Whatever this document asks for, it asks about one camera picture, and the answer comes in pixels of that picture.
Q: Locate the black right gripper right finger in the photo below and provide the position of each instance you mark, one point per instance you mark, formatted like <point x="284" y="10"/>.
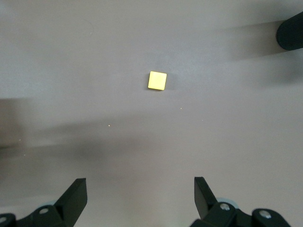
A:
<point x="213" y="212"/>

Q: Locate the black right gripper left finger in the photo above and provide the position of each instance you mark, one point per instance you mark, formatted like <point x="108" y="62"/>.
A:
<point x="68" y="208"/>

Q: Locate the yellow block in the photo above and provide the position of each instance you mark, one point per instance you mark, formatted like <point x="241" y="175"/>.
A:
<point x="157" y="81"/>

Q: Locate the black ribbed cylinder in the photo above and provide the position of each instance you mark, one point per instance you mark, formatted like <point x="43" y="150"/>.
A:
<point x="291" y="33"/>

